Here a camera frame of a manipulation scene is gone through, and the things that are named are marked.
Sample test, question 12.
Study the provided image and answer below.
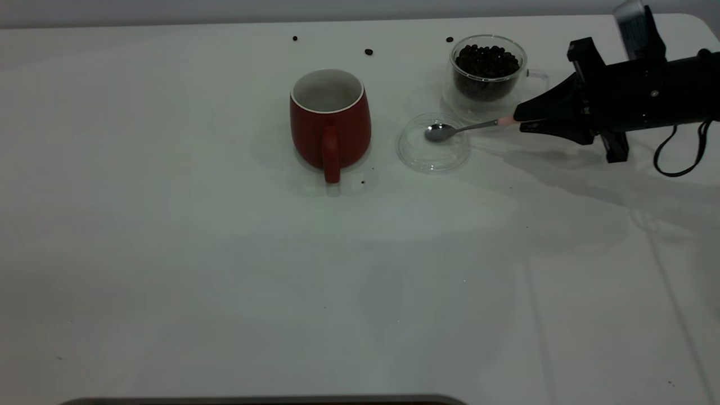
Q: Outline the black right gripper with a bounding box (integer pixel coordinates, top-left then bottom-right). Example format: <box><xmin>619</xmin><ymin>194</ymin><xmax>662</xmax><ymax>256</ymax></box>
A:
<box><xmin>514</xmin><ymin>37</ymin><xmax>701</xmax><ymax>164</ymax></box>

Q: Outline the pink handled metal spoon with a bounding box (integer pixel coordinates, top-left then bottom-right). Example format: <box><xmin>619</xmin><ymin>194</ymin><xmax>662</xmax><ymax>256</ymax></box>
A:
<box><xmin>425</xmin><ymin>116</ymin><xmax>519</xmax><ymax>142</ymax></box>

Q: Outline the red ceramic mug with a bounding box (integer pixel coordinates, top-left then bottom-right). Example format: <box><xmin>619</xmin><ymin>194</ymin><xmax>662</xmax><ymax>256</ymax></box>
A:
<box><xmin>290</xmin><ymin>69</ymin><xmax>372</xmax><ymax>185</ymax></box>

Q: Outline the coffee beans pile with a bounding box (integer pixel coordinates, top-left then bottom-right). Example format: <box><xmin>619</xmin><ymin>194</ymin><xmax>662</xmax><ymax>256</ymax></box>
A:
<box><xmin>453</xmin><ymin>44</ymin><xmax>520</xmax><ymax>103</ymax></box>

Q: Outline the clear glass saucer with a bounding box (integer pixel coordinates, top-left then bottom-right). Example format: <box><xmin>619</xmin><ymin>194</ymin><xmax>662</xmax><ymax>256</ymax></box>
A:
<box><xmin>396</xmin><ymin>111</ymin><xmax>472</xmax><ymax>174</ymax></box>

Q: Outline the clear glass handled cup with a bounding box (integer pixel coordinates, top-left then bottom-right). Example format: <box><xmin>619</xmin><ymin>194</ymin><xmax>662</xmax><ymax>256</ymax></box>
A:
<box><xmin>442</xmin><ymin>35</ymin><xmax>550</xmax><ymax>125</ymax></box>

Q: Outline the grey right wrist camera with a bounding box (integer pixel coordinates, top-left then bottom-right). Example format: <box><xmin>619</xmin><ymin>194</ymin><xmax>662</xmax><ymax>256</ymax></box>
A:
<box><xmin>613</xmin><ymin>0</ymin><xmax>668</xmax><ymax>60</ymax></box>

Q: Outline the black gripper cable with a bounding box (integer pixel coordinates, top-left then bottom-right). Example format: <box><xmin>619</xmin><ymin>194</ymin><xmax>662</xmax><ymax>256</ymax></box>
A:
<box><xmin>654</xmin><ymin>120</ymin><xmax>714</xmax><ymax>178</ymax></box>

